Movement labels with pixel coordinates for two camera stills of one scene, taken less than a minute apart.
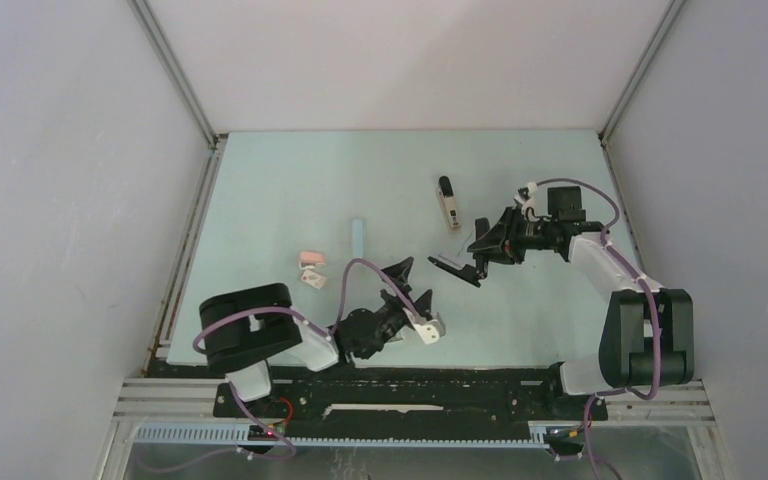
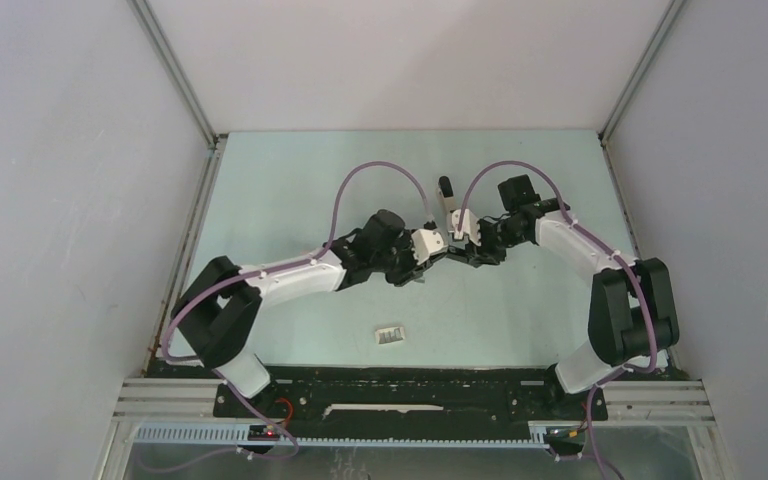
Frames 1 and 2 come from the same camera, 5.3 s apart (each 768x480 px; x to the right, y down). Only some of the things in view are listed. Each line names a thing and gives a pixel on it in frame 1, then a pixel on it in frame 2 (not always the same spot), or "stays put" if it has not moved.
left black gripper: [399, 274] -> [405, 240]
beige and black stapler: [448, 204] stays put
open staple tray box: [400, 335] stays put
